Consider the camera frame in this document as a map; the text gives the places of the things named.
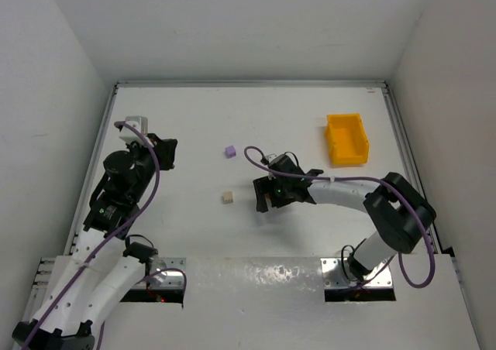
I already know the aluminium frame rail right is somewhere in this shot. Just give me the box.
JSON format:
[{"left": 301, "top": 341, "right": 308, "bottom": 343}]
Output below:
[{"left": 381, "top": 82, "right": 441, "bottom": 255}]

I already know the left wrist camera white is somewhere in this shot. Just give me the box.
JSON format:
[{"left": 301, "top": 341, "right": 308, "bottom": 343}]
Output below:
[{"left": 114, "top": 115, "right": 148, "bottom": 146}]

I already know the light wood cube block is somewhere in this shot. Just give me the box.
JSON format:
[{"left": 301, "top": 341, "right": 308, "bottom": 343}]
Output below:
[{"left": 222, "top": 190, "right": 234, "bottom": 204}]

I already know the aluminium frame rail left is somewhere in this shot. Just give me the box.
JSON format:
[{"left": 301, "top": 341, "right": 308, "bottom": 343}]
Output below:
[{"left": 63, "top": 82, "right": 119, "bottom": 256}]

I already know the white front cover board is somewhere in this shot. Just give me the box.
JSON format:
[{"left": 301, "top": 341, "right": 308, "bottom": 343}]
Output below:
[{"left": 98, "top": 256, "right": 478, "bottom": 349}]

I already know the purple cube block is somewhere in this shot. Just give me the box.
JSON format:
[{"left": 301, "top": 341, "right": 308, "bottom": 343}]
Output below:
[{"left": 225, "top": 146, "right": 236, "bottom": 159}]

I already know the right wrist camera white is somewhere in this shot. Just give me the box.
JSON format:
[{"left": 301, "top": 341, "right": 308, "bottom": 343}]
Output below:
[{"left": 266, "top": 153, "right": 277, "bottom": 165}]

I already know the yellow plastic bin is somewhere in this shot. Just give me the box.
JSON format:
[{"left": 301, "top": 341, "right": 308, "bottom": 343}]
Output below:
[{"left": 325, "top": 113, "right": 369, "bottom": 166}]

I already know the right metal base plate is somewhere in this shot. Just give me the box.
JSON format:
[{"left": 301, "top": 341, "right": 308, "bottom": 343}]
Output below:
[{"left": 320, "top": 257, "right": 394, "bottom": 290}]

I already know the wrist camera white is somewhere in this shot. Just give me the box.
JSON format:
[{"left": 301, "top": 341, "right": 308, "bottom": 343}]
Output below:
[
  {"left": 114, "top": 115, "right": 148, "bottom": 146},
  {"left": 266, "top": 153, "right": 277, "bottom": 165}
]

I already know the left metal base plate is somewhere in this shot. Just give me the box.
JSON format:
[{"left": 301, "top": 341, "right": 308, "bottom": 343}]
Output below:
[{"left": 139, "top": 257, "right": 188, "bottom": 290}]

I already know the aluminium frame rail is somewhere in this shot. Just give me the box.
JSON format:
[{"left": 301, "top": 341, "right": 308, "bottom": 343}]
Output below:
[
  {"left": 63, "top": 82, "right": 119, "bottom": 256},
  {"left": 115, "top": 80, "right": 388, "bottom": 88},
  {"left": 381, "top": 82, "right": 441, "bottom": 255}
]

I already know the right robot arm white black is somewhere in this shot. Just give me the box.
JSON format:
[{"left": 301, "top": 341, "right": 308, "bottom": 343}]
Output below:
[{"left": 253, "top": 153, "right": 437, "bottom": 288}]

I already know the aluminium frame rail back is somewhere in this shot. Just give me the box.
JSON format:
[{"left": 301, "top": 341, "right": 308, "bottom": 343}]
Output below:
[{"left": 115, "top": 80, "right": 388, "bottom": 88}]

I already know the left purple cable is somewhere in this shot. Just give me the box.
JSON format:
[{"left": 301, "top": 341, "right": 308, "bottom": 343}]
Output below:
[{"left": 19, "top": 121, "right": 162, "bottom": 350}]

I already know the metal base plate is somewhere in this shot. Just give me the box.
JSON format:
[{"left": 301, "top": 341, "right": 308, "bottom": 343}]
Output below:
[
  {"left": 139, "top": 257, "right": 188, "bottom": 290},
  {"left": 320, "top": 257, "right": 394, "bottom": 290}
]

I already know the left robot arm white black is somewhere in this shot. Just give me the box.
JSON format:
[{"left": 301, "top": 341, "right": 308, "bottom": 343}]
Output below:
[{"left": 12, "top": 133, "right": 177, "bottom": 349}]

